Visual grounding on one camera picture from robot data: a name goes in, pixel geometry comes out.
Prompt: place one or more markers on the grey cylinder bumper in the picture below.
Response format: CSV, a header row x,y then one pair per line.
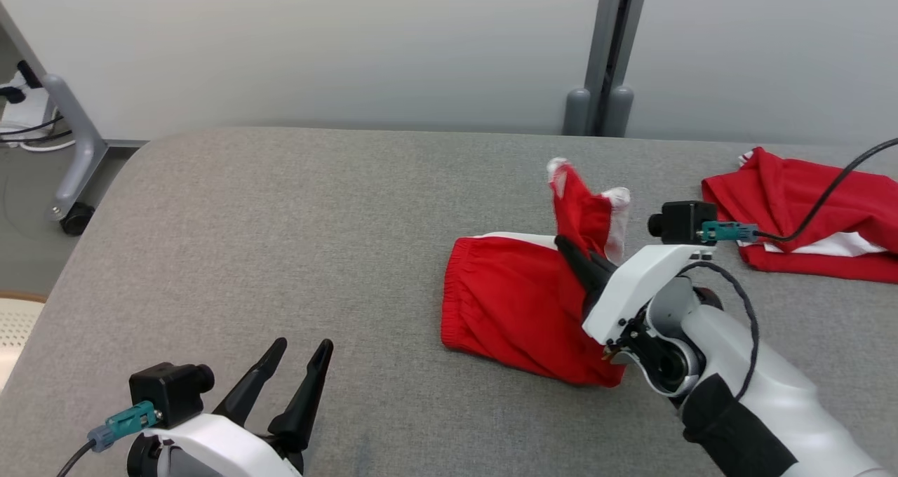
x,y
617,112
577,112

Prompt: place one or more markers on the black caster wheel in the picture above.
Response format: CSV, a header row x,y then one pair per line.
x,y
77,219

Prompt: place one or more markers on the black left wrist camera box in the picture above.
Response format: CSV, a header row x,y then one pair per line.
x,y
168,393

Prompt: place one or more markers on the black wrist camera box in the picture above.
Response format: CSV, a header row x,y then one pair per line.
x,y
168,393
684,221

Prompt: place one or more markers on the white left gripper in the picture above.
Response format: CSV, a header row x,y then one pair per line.
x,y
217,452

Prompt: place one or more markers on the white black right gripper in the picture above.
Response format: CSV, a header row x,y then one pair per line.
x,y
631,287

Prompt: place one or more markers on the grey metal cart leg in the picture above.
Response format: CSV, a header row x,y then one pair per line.
x,y
81,147

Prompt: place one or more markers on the teal left camera connector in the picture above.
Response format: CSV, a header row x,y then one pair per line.
x,y
126,424

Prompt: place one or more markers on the teal right camera connector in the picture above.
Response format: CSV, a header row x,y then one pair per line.
x,y
729,232

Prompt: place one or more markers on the teal camera connector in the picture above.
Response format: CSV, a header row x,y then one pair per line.
x,y
729,232
126,424

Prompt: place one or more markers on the white power strip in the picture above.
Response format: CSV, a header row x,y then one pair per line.
x,y
28,112

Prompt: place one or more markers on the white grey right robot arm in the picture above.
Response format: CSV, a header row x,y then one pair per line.
x,y
772,407

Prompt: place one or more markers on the grey metal post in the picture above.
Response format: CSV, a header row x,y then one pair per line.
x,y
610,35

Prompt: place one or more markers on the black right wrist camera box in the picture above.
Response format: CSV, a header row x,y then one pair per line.
x,y
684,221

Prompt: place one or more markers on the white perforated laundry basket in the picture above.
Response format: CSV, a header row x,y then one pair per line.
x,y
14,337

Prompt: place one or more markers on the red basketball jersey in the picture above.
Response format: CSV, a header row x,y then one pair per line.
x,y
779,189

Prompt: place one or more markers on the red shorts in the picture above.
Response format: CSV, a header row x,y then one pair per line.
x,y
505,301

